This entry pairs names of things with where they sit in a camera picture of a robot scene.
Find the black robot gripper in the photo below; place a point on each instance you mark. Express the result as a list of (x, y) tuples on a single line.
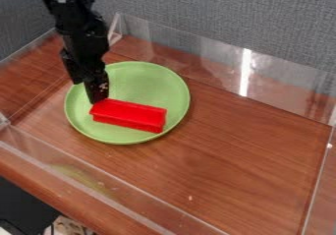
[(83, 30)]

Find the red rectangular block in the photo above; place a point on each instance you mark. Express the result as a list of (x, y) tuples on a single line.
[(132, 115)]

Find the green round plate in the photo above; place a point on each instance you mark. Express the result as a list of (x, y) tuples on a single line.
[(137, 82)]

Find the black box under table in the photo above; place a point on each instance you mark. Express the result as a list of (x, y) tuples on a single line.
[(24, 214)]

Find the clear acrylic enclosure wall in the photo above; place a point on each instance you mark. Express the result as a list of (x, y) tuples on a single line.
[(244, 168)]

